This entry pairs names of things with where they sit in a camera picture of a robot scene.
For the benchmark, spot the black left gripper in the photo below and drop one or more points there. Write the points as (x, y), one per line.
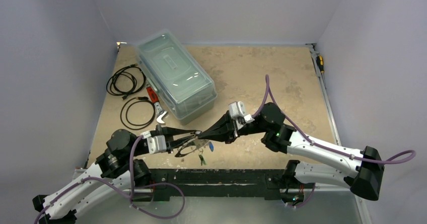
(168, 132)

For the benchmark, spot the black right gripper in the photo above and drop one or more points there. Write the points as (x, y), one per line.
(228, 129)

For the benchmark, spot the metal key organizer plate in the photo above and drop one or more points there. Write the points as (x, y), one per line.
(192, 146)

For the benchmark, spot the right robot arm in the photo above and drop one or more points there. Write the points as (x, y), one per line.
(361, 171)

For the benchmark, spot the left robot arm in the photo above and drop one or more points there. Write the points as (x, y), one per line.
(115, 171)

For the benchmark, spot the blue key tag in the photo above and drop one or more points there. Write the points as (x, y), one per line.
(211, 146)

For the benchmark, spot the green key tag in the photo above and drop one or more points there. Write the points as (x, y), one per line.
(202, 160)

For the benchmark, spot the clear plastic storage box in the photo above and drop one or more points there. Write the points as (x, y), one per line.
(176, 77)

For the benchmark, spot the yellow black screwdriver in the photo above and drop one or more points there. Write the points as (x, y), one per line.
(320, 63)

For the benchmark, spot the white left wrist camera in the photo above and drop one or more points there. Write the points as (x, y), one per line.
(155, 144)

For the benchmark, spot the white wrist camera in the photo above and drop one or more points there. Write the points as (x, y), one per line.
(238, 113)
(155, 144)

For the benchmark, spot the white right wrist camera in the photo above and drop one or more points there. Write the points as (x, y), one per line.
(238, 113)

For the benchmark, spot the red handled adjustable wrench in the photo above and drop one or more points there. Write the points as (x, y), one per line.
(160, 112)

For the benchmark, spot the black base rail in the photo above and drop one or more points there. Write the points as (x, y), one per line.
(269, 184)

